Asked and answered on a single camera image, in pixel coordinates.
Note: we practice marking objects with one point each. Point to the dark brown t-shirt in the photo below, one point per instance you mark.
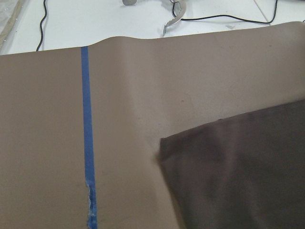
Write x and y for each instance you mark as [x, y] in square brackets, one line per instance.
[242, 172]

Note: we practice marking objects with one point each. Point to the plastic wrapped board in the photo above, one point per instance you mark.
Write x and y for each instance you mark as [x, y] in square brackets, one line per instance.
[10, 11]

